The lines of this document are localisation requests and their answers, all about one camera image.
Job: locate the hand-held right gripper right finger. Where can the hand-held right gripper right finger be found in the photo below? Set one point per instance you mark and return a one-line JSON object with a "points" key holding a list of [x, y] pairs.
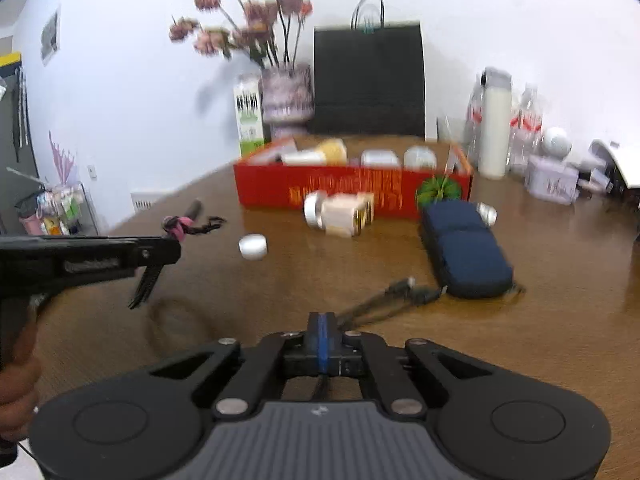
{"points": [[330, 345]]}

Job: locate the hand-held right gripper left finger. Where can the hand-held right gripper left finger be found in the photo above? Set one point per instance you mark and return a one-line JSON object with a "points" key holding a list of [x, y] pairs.
{"points": [[315, 345]]}

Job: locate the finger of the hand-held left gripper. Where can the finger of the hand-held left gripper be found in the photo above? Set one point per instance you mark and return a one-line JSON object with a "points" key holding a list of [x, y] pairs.
{"points": [[160, 252], [146, 285]]}

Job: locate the black cylinder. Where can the black cylinder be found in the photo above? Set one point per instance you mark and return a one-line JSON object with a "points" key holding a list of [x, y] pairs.
{"points": [[193, 208]]}

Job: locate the white round jar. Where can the white round jar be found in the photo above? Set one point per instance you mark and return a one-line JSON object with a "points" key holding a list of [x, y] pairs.
{"points": [[252, 247]]}

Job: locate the beige gold box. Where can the beige gold box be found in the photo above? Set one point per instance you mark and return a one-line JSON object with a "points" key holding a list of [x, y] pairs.
{"points": [[347, 215]]}

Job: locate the white lidded bottle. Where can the white lidded bottle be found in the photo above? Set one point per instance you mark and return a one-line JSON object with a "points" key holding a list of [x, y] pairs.
{"points": [[314, 210]]}

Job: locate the red cardboard box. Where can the red cardboard box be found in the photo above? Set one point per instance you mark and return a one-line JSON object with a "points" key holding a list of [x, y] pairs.
{"points": [[280, 185]]}

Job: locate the navy zip case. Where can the navy zip case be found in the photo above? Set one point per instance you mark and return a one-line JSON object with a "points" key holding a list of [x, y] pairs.
{"points": [[465, 250]]}

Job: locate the yellow plush toy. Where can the yellow plush toy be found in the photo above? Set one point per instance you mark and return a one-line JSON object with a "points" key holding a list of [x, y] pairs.
{"points": [[332, 151]]}

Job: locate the small silver white bottle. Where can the small silver white bottle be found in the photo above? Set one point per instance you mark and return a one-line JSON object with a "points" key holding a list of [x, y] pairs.
{"points": [[486, 213]]}

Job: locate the wooden desktop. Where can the wooden desktop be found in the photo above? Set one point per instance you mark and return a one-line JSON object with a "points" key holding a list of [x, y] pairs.
{"points": [[280, 285]]}

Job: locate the person's left hand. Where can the person's left hand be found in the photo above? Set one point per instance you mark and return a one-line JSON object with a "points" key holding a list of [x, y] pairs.
{"points": [[17, 395]]}

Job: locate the pink branch decoration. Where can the pink branch decoration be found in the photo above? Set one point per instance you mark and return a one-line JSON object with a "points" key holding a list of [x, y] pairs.
{"points": [[62, 160]]}

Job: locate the white green milk carton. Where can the white green milk carton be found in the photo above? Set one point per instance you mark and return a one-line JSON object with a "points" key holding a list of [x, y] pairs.
{"points": [[248, 120]]}

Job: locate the purple mottled vase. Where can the purple mottled vase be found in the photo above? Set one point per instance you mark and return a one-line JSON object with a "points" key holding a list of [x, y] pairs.
{"points": [[287, 95]]}

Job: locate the clear glass cup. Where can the clear glass cup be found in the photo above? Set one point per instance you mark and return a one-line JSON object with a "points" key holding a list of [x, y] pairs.
{"points": [[450, 130]]}

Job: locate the clear water bottle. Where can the clear water bottle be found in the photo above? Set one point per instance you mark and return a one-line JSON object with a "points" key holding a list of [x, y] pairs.
{"points": [[531, 130], [475, 120], [516, 147]]}

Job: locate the black paper bag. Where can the black paper bag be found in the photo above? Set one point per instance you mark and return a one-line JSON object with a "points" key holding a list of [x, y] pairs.
{"points": [[370, 80]]}

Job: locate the white thermos bottle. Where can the white thermos bottle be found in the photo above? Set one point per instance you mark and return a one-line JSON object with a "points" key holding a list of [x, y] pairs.
{"points": [[494, 130]]}

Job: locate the pale patterned tin box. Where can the pale patterned tin box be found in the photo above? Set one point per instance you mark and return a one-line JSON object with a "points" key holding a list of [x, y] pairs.
{"points": [[550, 180]]}

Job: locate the dried pink flowers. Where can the dried pink flowers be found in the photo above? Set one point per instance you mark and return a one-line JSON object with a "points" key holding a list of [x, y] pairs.
{"points": [[290, 0]]}

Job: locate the white round speaker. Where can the white round speaker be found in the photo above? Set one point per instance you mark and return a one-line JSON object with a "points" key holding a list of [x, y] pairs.
{"points": [[556, 142]]}

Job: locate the white open booklet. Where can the white open booklet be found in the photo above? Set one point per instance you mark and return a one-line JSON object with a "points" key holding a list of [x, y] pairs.
{"points": [[625, 160]]}

